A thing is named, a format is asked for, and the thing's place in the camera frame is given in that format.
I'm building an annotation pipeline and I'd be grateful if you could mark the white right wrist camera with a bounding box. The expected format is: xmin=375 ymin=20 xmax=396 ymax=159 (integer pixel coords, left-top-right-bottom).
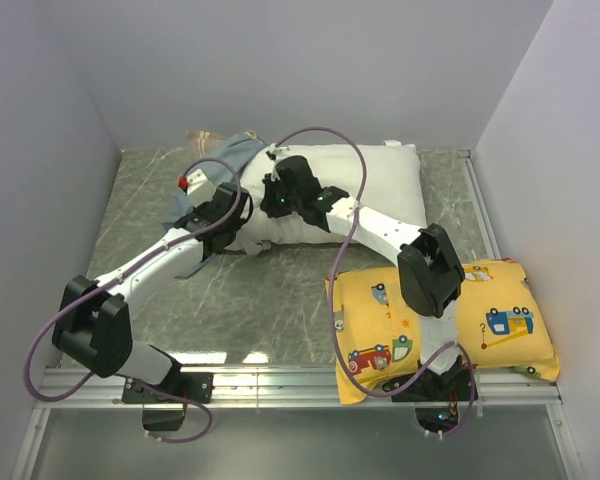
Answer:
xmin=265 ymin=144 xmax=291 ymax=165

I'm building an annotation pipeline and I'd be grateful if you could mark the white pillow insert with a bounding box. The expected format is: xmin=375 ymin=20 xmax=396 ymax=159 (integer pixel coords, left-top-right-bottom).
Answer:
xmin=228 ymin=141 xmax=426 ymax=255

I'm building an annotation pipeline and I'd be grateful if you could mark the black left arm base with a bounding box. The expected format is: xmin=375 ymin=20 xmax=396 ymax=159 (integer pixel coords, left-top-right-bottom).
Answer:
xmin=121 ymin=372 xmax=214 ymax=444

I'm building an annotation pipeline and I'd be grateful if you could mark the yellow cartoon car pillow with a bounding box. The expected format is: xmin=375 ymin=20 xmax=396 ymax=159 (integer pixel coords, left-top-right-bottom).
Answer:
xmin=332 ymin=259 xmax=560 ymax=405

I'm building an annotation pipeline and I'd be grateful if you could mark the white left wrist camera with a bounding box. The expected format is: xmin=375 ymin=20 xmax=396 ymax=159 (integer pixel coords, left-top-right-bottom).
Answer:
xmin=178 ymin=169 xmax=215 ymax=206

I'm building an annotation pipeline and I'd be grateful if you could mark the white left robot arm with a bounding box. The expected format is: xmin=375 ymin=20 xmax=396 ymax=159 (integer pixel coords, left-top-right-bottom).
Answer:
xmin=52 ymin=182 xmax=253 ymax=402

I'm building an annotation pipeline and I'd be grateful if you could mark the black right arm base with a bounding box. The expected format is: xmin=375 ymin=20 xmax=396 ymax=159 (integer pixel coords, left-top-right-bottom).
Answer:
xmin=384 ymin=369 xmax=481 ymax=436

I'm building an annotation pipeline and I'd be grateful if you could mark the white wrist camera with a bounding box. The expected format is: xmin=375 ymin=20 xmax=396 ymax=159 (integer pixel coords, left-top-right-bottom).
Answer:
xmin=178 ymin=169 xmax=215 ymax=206
xmin=265 ymin=144 xmax=291 ymax=165

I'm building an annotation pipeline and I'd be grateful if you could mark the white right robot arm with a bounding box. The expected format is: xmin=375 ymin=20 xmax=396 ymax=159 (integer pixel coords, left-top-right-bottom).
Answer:
xmin=262 ymin=147 xmax=469 ymax=400

